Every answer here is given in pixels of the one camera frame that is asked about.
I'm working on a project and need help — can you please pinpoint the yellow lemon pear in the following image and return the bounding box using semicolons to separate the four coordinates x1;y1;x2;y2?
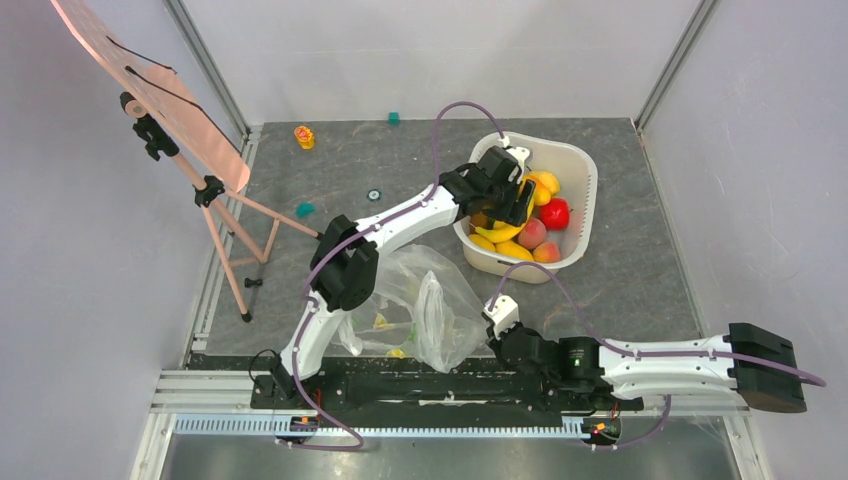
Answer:
526;171;560;196

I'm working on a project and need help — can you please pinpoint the orange peach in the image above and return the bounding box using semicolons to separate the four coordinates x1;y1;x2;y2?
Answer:
532;241;562;263

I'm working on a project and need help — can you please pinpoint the yellow banana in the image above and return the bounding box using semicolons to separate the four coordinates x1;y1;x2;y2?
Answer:
470;214;527;244

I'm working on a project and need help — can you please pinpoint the black cord on board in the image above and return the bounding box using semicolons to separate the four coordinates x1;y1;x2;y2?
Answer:
104;35;242;158

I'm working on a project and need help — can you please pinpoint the yellow lemon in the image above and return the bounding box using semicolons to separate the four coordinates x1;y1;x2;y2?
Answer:
468;233;496;252

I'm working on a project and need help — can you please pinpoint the clear plastic bag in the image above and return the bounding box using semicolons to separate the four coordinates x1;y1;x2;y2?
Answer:
332;244;487;373

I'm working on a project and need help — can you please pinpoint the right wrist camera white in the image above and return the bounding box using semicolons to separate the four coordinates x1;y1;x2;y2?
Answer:
482;294;519;340

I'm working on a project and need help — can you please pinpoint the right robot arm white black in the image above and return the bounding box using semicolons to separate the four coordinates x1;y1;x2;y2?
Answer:
487;322;807;414

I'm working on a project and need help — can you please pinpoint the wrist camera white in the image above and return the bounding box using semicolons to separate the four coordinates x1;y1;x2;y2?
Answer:
482;294;519;340
497;135;532;182

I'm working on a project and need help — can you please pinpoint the red apple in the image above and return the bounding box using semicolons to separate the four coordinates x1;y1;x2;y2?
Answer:
538;197;571;231

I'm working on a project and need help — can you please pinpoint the white plastic basket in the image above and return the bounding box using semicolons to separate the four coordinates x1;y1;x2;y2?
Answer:
453;131;598;276

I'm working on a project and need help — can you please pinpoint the orange yellow mango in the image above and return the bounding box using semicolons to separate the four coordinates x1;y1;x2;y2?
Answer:
533;182;553;207

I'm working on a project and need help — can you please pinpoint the pink peach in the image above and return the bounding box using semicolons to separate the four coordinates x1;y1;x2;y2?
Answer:
515;218;548;251

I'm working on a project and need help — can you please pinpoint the pink tripod stand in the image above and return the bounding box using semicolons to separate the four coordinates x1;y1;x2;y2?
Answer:
120;92;323;323

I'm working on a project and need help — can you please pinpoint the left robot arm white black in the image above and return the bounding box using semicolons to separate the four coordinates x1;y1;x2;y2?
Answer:
275;143;532;408

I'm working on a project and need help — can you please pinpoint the orange yellow toy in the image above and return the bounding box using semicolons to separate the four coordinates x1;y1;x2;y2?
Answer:
293;125;316;150

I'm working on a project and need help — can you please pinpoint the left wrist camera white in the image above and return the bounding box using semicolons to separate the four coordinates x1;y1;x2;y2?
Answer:
497;135;532;182

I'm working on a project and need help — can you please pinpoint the teal toy piece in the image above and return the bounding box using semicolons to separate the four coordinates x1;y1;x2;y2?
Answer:
295;202;316;218

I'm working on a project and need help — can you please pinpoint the pink perforated board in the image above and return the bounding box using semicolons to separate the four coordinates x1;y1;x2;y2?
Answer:
52;0;251;191

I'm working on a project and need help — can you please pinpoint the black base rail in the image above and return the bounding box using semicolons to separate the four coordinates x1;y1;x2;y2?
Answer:
250;354;644;429

